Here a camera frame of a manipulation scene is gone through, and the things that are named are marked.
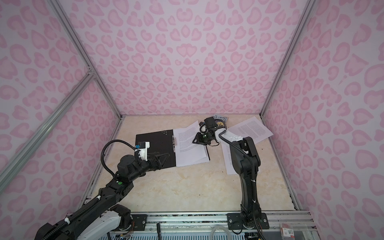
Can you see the colourful treehouse book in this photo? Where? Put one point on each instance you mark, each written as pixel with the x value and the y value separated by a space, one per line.
pixel 220 118

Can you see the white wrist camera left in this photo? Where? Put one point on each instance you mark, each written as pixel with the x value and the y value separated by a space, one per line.
pixel 141 148

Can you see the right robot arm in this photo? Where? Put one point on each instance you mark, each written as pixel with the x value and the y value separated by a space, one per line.
pixel 251 212

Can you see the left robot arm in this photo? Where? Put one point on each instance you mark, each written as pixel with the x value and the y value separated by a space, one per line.
pixel 130 168

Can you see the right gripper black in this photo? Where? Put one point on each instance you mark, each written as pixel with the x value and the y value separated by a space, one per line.
pixel 199 140

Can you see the aluminium frame corner post left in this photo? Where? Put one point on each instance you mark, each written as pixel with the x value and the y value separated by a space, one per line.
pixel 79 46

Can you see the centre right printed sheet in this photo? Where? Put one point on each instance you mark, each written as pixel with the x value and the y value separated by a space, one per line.
pixel 187 153

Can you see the printed sheet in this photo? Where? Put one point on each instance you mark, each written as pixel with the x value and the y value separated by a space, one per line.
pixel 234 155
pixel 253 128
pixel 187 153

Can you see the blue and black file folder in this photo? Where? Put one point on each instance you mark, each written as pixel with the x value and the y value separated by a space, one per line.
pixel 162 142

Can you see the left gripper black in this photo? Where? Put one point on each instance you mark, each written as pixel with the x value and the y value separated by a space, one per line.
pixel 158 165

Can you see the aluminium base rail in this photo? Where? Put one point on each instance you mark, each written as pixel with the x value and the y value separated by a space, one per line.
pixel 198 226

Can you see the aluminium frame corner post right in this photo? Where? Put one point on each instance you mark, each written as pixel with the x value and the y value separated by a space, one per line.
pixel 304 19

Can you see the right far printed sheet lower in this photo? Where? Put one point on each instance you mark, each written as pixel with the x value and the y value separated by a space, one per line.
pixel 234 155

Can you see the aluminium frame corner post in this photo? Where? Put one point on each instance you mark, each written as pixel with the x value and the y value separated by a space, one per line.
pixel 79 46
pixel 304 19

